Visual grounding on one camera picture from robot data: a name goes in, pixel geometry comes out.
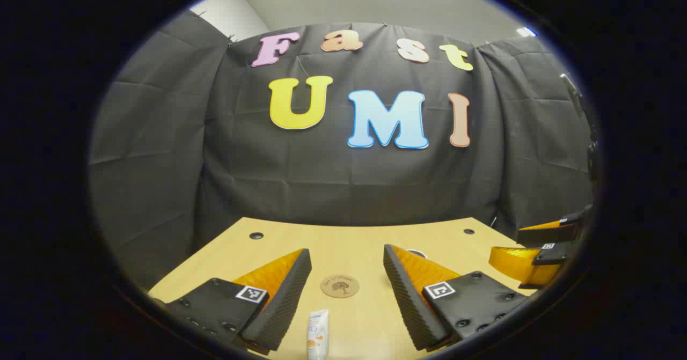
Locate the round cork coaster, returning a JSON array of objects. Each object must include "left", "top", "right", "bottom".
[{"left": 320, "top": 274, "right": 360, "bottom": 298}]

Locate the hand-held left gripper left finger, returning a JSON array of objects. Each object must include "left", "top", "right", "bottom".
[{"left": 153, "top": 248, "right": 312, "bottom": 356}]

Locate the white toothpaste tube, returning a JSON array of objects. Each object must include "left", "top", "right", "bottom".
[{"left": 307, "top": 309, "right": 330, "bottom": 359}]

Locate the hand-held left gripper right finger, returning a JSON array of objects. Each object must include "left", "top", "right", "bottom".
[{"left": 383, "top": 244, "right": 529, "bottom": 352}]

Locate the light wooden desktop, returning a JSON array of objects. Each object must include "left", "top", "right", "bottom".
[{"left": 149, "top": 217, "right": 537, "bottom": 360}]

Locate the black backdrop cloth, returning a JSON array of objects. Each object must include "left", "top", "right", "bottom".
[{"left": 89, "top": 10, "right": 596, "bottom": 291}]

